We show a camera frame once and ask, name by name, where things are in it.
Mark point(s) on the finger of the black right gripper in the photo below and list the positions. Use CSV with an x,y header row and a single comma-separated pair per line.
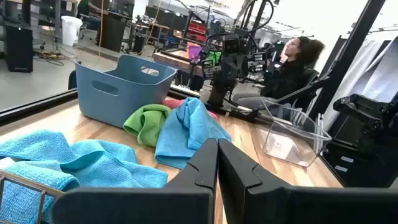
x,y
240,67
226,68

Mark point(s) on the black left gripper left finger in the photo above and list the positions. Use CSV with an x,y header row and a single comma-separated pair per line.
x,y
186,199

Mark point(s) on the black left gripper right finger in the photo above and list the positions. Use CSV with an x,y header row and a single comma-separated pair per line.
x,y
248,199

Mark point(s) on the pink microfiber towel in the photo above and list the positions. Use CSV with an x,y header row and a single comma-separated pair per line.
x,y
172,102

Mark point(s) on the blue microfiber towel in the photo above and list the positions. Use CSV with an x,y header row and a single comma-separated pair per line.
x,y
93,165
186,130

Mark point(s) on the green microfiber towel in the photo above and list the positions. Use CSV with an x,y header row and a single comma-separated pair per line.
x,y
146,124

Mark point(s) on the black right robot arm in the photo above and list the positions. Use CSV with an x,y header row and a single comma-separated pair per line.
x,y
220,93

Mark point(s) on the green plastic cup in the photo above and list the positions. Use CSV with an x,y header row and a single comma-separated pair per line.
x,y
214,56

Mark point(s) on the person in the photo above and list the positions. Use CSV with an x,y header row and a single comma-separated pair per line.
x,y
88,11
289,77

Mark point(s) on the purple plastic cup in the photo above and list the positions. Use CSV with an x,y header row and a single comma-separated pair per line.
x,y
194,51

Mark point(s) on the red storage bins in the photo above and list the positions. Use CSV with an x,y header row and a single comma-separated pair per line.
x,y
197,31

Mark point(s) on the wooden work table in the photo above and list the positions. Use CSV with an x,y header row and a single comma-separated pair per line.
x,y
174,60

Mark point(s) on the black office chair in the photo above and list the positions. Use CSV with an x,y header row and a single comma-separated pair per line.
x,y
312,76

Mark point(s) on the clear plastic bin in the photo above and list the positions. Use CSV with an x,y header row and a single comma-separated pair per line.
x,y
289,146

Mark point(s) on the white curtain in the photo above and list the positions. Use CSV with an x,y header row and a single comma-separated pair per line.
x,y
373,77

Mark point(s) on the black desk cabinet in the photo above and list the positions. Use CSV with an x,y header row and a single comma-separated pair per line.
x,y
113,34

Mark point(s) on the black equipment case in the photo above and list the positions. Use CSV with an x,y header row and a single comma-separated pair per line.
x,y
357,146

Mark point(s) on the blue plastic basket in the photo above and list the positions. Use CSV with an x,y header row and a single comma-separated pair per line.
x,y
102,105

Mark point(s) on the white trash bin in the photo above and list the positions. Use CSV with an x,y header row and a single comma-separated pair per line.
x,y
71,31

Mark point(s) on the black computer tower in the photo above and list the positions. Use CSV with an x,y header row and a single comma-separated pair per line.
x,y
18,49

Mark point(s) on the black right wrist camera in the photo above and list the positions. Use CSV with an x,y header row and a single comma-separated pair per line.
x,y
233,43

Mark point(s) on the black frame post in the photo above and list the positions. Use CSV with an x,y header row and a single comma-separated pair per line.
x,y
348,56

